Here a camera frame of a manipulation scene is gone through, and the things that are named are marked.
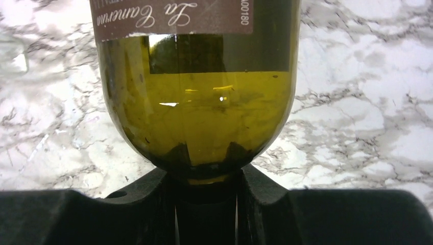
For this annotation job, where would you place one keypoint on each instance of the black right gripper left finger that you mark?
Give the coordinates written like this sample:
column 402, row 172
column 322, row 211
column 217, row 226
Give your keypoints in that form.
column 139, row 213

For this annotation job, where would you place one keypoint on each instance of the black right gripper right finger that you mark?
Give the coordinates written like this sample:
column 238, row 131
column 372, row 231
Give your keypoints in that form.
column 270, row 214

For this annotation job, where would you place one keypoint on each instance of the green Primitivo wine bottle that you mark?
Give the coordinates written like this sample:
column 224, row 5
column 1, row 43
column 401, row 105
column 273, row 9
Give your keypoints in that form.
column 199, row 88

